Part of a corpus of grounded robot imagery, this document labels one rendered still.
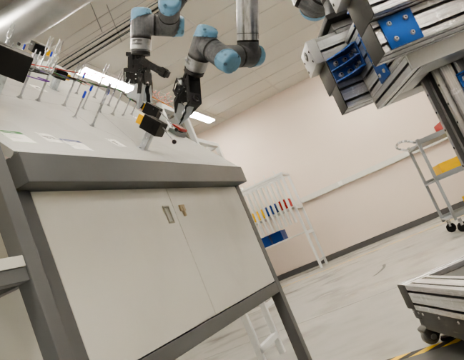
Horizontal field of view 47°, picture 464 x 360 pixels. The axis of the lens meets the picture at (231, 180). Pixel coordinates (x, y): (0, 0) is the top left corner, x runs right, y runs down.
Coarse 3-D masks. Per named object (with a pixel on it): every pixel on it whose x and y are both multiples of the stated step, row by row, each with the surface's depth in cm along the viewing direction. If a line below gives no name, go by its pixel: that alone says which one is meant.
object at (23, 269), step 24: (0, 168) 95; (0, 192) 93; (0, 216) 93; (24, 216) 95; (24, 240) 92; (0, 264) 86; (24, 264) 90; (0, 288) 85; (24, 288) 91; (48, 288) 92; (48, 312) 90; (48, 336) 89
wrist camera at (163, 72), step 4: (140, 60) 192; (144, 60) 191; (148, 60) 192; (144, 64) 191; (148, 64) 191; (152, 64) 191; (156, 64) 192; (148, 68) 191; (152, 68) 191; (156, 68) 190; (160, 68) 190; (164, 68) 191; (156, 72) 191; (160, 72) 190; (164, 72) 190; (168, 72) 191; (164, 76) 191; (168, 76) 193
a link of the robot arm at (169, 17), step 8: (160, 0) 176; (168, 0) 176; (176, 0) 176; (184, 0) 181; (160, 8) 178; (168, 8) 176; (176, 8) 177; (160, 16) 184; (168, 16) 181; (176, 16) 182; (168, 24) 186
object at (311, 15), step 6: (294, 0) 204; (300, 0) 202; (306, 0) 201; (300, 6) 204; (306, 6) 203; (312, 6) 201; (318, 6) 199; (300, 12) 210; (306, 12) 206; (312, 12) 204; (318, 12) 203; (324, 12) 203; (306, 18) 209; (312, 18) 207; (318, 18) 206
